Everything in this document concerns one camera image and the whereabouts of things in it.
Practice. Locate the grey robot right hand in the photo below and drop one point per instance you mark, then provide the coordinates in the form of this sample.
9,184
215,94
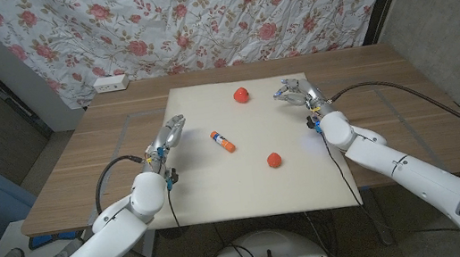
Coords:
306,95

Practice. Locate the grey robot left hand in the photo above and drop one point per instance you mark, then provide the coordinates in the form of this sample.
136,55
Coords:
164,144

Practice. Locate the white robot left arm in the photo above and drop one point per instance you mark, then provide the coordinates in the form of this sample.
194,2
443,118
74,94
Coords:
106,240

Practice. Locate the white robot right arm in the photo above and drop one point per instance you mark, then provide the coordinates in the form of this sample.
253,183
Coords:
422,178

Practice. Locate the orange white glue stick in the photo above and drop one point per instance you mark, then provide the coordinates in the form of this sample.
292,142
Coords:
223,141

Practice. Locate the red ball with stem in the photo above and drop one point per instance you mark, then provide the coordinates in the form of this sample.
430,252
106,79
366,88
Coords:
241,95

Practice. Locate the cream foam mat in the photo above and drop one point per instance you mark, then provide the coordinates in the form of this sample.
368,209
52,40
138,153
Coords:
230,191

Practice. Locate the white power strip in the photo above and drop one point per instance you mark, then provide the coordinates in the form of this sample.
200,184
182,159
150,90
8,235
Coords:
111,83

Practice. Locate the floral backdrop cloth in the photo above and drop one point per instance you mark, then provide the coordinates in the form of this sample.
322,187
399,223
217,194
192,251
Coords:
196,16

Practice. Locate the blue flat item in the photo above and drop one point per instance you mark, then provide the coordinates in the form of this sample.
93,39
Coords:
51,239

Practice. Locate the white box on floor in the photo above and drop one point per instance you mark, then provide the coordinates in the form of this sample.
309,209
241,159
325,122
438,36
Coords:
15,235

